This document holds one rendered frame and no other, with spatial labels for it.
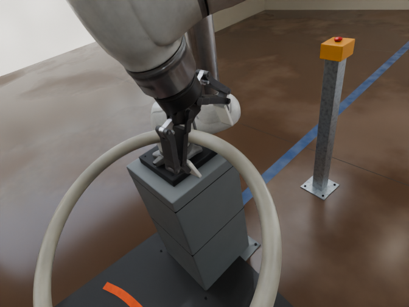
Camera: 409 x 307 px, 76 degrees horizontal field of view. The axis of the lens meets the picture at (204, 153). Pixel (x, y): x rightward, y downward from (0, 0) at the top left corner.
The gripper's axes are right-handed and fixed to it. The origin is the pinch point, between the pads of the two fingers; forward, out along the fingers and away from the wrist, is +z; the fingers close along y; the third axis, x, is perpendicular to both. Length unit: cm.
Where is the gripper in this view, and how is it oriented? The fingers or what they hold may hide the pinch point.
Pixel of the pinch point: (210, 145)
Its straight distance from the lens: 55.9
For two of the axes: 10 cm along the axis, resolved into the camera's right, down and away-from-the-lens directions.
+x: 7.9, 3.4, -5.0
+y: -5.2, 8.1, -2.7
